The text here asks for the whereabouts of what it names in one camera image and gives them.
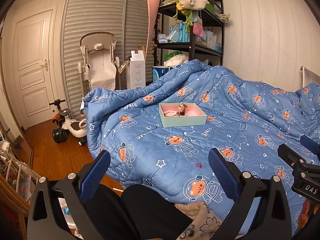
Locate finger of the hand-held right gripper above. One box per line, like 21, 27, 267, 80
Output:
299, 134, 320, 157
277, 144, 314, 174

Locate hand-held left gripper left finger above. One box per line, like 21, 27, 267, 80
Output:
26, 149, 112, 240

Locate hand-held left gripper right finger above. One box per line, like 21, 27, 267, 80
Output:
207, 147, 293, 240

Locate green jewelry box pink lining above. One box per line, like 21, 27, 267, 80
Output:
159, 102, 207, 128

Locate beige strap wristwatch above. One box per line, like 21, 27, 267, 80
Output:
177, 103, 188, 117

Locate person's right hand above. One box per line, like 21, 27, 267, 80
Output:
298, 201, 313, 229

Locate white ride-on toy car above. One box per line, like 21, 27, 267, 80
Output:
61, 109, 88, 146

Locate beige floral quilted cloth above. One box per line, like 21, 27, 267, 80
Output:
174, 201, 225, 240

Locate black orange balance bike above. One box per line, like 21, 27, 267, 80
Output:
49, 99, 69, 144

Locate blue astronaut bear printed blanket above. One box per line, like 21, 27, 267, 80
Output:
82, 59, 320, 235

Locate person's black trousers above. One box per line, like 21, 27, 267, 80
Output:
82, 184, 198, 240

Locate wooden side cabinet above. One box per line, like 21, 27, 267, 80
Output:
0, 172, 38, 240

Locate white baby high chair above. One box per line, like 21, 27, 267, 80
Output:
77, 31, 120, 92

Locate tall white carton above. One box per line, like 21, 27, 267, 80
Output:
126, 50, 146, 90

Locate blue tissue pack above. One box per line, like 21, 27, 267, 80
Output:
152, 65, 177, 83

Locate white fluffy bundle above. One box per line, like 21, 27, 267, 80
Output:
164, 54, 189, 67

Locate white panelled door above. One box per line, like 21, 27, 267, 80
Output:
12, 9, 59, 128

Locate black metal shelf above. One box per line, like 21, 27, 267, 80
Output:
153, 0, 225, 67

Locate beige louvered closet door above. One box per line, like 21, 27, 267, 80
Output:
61, 0, 160, 120

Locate white plastic basket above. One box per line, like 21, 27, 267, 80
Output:
204, 31, 217, 50

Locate dried dark flower stem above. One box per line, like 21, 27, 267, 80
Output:
151, 22, 160, 63

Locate crumpled beige cloth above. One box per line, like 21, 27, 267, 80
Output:
217, 12, 232, 23

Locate green frog plush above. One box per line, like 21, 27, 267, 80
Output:
174, 2, 198, 27

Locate pink paper cone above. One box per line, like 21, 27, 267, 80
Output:
145, 0, 163, 55

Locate white mesh frame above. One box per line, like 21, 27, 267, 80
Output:
300, 65, 320, 87

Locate white wire rack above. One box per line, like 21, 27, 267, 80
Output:
0, 140, 35, 188

